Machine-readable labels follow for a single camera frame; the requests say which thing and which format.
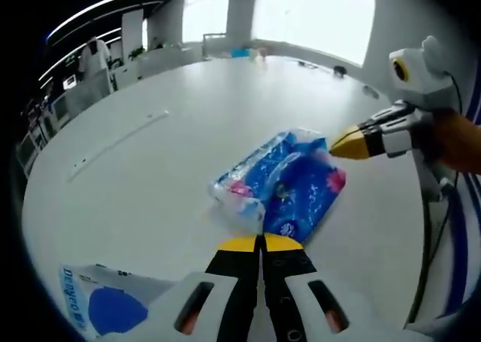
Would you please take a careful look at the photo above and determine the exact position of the large window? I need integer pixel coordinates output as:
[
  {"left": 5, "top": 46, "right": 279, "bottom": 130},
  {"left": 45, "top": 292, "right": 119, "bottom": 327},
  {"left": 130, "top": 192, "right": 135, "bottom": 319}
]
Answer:
[{"left": 255, "top": 0, "right": 377, "bottom": 67}]

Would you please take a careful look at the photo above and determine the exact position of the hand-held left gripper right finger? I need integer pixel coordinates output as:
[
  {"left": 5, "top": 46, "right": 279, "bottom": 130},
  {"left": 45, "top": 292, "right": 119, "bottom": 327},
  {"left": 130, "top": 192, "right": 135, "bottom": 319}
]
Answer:
[{"left": 262, "top": 233, "right": 414, "bottom": 342}]

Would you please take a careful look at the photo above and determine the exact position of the ceiling light strip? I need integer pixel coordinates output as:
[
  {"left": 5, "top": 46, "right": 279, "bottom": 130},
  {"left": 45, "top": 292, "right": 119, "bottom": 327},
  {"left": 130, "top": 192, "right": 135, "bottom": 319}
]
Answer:
[{"left": 47, "top": 0, "right": 186, "bottom": 38}]

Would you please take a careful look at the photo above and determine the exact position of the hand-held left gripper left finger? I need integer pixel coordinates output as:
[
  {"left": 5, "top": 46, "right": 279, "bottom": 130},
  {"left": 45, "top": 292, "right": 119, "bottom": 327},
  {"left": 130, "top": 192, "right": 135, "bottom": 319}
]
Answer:
[{"left": 104, "top": 235, "right": 262, "bottom": 342}]

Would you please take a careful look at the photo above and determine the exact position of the blue tissue packet item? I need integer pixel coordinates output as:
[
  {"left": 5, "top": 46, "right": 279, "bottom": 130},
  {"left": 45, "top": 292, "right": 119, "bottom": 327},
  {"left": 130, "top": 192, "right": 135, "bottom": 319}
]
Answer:
[{"left": 208, "top": 127, "right": 346, "bottom": 244}]

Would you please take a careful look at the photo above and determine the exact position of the white partition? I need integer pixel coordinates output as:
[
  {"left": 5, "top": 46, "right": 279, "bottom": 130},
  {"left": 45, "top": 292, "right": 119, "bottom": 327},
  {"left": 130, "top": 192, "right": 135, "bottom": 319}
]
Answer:
[{"left": 63, "top": 73, "right": 113, "bottom": 113}]

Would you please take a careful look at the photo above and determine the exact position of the narrow window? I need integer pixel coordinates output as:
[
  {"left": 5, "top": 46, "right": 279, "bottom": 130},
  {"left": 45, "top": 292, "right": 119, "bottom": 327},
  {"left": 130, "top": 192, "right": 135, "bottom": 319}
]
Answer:
[{"left": 182, "top": 0, "right": 231, "bottom": 44}]

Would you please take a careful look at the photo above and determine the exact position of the wet wipes pack blue lid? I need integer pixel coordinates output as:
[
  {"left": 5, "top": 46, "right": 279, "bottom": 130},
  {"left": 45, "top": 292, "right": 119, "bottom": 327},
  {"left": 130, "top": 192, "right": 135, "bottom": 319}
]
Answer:
[{"left": 58, "top": 262, "right": 177, "bottom": 341}]

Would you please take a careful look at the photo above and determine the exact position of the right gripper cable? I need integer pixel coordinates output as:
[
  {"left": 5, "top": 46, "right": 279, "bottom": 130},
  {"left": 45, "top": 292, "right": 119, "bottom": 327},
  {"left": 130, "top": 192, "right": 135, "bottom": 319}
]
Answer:
[{"left": 407, "top": 71, "right": 464, "bottom": 322}]

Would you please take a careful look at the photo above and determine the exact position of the person's right hand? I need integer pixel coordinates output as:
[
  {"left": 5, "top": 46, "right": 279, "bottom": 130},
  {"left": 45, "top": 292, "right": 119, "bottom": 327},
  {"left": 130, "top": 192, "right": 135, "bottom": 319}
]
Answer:
[{"left": 411, "top": 108, "right": 467, "bottom": 170}]

